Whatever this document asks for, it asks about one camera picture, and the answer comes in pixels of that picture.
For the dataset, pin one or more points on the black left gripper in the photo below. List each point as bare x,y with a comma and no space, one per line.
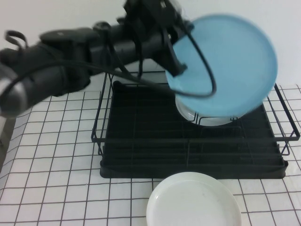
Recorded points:
160,44

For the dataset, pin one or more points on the light blue plate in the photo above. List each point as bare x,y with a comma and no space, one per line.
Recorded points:
235,66

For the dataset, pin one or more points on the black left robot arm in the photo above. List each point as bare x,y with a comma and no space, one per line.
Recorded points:
70,42

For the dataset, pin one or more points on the grey-blue plate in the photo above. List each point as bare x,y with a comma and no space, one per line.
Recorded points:
187,115

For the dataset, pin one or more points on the white plate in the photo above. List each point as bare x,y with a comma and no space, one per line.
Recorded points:
192,204

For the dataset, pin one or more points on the white black-grid tablecloth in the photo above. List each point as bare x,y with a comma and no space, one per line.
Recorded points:
58,164

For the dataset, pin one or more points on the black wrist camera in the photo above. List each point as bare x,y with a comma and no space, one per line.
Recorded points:
152,10

